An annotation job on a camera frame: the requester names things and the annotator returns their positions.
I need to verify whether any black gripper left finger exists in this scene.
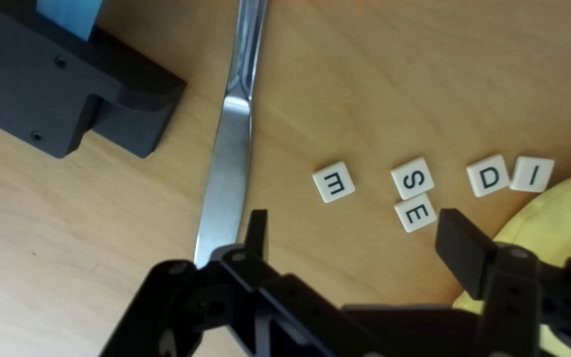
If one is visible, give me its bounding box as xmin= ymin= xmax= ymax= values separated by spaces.
xmin=244 ymin=210 xmax=268 ymax=257

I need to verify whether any silver table knife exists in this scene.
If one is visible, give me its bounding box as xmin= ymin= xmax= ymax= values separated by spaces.
xmin=195 ymin=0 xmax=270 ymax=265

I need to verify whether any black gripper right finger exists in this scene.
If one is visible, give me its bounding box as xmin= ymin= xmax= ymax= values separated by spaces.
xmin=437 ymin=208 xmax=496 ymax=299

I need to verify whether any letter tile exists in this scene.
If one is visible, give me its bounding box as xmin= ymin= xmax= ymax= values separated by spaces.
xmin=510 ymin=156 xmax=556 ymax=192
xmin=395 ymin=194 xmax=437 ymax=231
xmin=312 ymin=160 xmax=355 ymax=204
xmin=467 ymin=154 xmax=510 ymax=198
xmin=391 ymin=156 xmax=435 ymax=200

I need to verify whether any small black block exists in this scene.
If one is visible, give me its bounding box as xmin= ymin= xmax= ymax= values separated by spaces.
xmin=0 ymin=0 xmax=185 ymax=158

